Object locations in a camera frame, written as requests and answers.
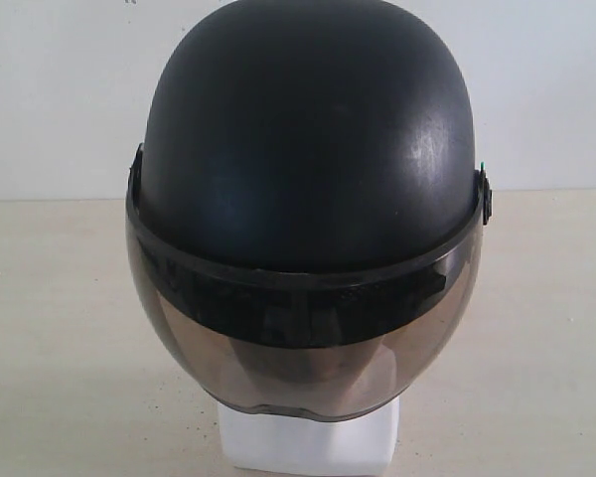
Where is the black helmet with tinted visor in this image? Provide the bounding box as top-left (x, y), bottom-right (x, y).
top-left (125, 1), bottom-right (492, 422)

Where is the white mannequin head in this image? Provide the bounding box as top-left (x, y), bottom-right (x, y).
top-left (217, 347), bottom-right (401, 471)

